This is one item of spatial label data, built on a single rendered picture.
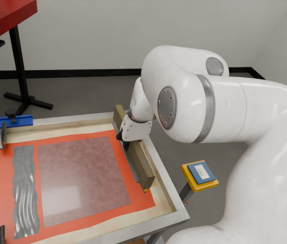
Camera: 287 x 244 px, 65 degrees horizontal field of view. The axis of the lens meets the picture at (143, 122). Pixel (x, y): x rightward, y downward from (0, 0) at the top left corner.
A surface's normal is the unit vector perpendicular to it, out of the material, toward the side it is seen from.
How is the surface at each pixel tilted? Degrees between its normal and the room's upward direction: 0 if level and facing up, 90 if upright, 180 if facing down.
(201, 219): 0
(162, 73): 69
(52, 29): 90
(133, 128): 87
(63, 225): 0
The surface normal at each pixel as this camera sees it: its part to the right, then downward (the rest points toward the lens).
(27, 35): 0.36, 0.71
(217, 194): 0.22, -0.70
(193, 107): -0.08, 0.06
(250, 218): -0.70, 0.00
